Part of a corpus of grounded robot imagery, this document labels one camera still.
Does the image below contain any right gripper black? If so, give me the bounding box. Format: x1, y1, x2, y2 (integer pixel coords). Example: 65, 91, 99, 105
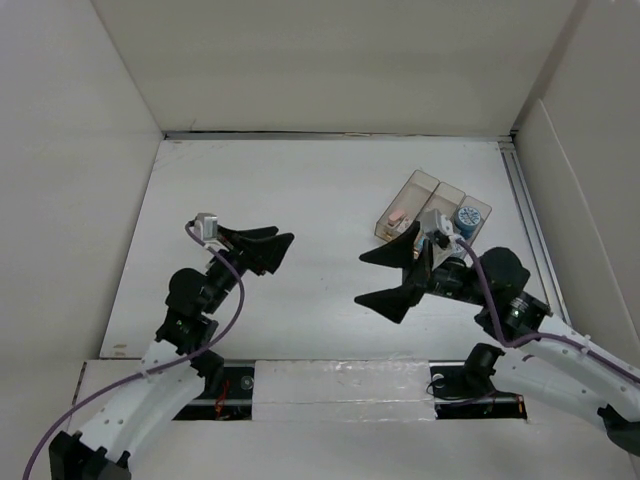
354, 219, 491, 321

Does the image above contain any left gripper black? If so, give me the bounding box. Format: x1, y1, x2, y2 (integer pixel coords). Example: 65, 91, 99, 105
202, 225, 291, 314

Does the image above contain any white staples box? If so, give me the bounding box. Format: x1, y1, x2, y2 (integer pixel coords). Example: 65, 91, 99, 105
394, 217, 413, 235

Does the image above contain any blue jar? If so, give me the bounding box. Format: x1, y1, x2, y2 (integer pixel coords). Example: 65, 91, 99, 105
453, 203, 485, 240

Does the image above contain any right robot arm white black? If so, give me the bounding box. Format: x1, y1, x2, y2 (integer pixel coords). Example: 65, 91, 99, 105
355, 222, 639, 455

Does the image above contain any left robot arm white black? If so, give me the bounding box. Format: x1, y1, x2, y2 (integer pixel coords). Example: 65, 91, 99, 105
45, 220, 294, 479

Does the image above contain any clear three-compartment organizer tray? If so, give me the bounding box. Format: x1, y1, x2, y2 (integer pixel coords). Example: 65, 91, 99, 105
374, 170, 492, 244

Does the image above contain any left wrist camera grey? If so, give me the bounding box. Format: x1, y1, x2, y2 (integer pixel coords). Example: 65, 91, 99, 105
192, 212, 218, 244

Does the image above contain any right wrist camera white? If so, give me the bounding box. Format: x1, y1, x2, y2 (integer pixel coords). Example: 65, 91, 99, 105
420, 209, 456, 250

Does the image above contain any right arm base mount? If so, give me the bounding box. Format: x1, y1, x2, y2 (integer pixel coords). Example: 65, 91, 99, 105
425, 343, 528, 420

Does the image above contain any aluminium rail back edge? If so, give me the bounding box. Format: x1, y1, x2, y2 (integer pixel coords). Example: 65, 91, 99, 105
164, 131, 513, 143

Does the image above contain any aluminium rail right side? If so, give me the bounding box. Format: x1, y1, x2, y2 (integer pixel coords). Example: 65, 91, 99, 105
498, 137, 573, 327

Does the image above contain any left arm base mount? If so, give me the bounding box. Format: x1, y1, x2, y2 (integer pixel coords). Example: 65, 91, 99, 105
174, 351, 255, 421

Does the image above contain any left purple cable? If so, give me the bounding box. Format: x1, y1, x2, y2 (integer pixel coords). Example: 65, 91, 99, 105
23, 219, 246, 476

